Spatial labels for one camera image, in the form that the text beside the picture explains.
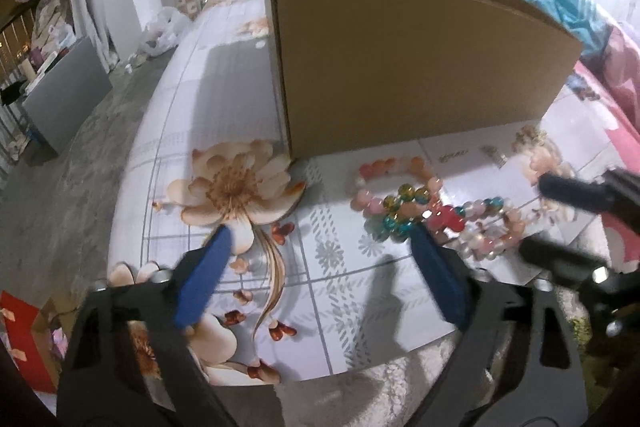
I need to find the floral tablecloth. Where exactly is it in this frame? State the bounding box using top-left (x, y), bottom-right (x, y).
top-left (102, 0), bottom-right (616, 388)

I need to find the cardboard box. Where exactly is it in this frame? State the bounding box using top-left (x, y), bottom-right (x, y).
top-left (261, 0), bottom-right (585, 158)

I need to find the white fluffy rug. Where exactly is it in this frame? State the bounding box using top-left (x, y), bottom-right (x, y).
top-left (277, 342), bottom-right (466, 427)

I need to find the brown paper bag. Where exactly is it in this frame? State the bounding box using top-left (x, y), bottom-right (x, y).
top-left (30, 302), bottom-right (76, 358)

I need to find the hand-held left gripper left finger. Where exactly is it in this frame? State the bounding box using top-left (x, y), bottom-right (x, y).
top-left (56, 224), bottom-right (281, 427)

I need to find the pastel pink white beaded bracelet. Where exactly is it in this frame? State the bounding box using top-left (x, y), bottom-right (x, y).
top-left (440, 202), bottom-right (528, 260)

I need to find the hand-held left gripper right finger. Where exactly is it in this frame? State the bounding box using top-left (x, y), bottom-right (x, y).
top-left (400, 222), bottom-right (588, 427)

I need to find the metal railing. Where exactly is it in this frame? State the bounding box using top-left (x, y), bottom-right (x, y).
top-left (0, 2), bottom-right (36, 168)

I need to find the beige fabric bundle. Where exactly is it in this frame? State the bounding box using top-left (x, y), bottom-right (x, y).
top-left (32, 0), bottom-right (76, 58)

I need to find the gold butterfly charm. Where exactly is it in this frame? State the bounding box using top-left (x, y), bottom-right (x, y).
top-left (515, 127), bottom-right (546, 152)

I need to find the red gift bag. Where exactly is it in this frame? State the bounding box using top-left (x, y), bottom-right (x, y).
top-left (0, 291), bottom-right (58, 394)

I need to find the white plastic bag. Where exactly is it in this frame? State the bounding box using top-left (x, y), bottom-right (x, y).
top-left (139, 7), bottom-right (193, 58)

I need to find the blue printed blanket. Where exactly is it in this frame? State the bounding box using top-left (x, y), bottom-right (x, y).
top-left (480, 0), bottom-right (621, 58)

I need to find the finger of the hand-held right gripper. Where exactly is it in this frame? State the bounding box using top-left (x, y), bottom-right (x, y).
top-left (540, 169), bottom-right (640, 215)
top-left (520, 237), bottom-right (640, 338)

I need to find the grey flat box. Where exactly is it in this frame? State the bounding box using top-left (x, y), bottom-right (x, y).
top-left (22, 36), bottom-right (113, 155)

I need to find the multicolour beaded bracelet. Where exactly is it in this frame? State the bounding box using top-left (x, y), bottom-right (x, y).
top-left (367, 184), bottom-right (506, 240)

